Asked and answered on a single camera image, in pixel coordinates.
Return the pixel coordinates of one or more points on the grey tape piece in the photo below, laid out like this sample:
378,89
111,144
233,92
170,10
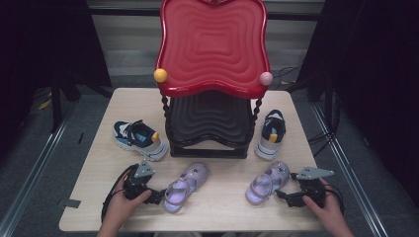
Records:
71,203

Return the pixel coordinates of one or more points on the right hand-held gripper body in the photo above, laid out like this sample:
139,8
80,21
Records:
313,186

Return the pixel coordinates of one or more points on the yellow strip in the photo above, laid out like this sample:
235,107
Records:
44,104

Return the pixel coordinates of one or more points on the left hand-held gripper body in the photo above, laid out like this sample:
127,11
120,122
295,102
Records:
140,179

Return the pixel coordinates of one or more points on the purple translucent sandal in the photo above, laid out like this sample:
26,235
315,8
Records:
179,194
260,189

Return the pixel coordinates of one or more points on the person's right hand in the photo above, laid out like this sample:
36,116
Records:
329,210

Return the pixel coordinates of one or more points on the black horizontal bar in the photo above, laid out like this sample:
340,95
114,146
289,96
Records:
125,12

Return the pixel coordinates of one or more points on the metal floor rail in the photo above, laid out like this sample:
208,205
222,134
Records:
39,164
349,171

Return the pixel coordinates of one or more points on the black tape strip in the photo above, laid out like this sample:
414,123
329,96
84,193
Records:
80,137

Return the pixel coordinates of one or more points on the person's left hand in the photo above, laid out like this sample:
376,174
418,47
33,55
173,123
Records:
123,207

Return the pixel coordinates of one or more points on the navy and white sneaker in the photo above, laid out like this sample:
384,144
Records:
264,147
146,146

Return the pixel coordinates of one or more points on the red and black shoe rack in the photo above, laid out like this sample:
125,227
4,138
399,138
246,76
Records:
214,49

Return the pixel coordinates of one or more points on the dark curtain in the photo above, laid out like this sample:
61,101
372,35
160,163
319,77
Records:
378,65
39,39

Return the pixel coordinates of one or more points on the dark metal stand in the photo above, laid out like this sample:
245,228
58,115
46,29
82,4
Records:
329,105
56,105

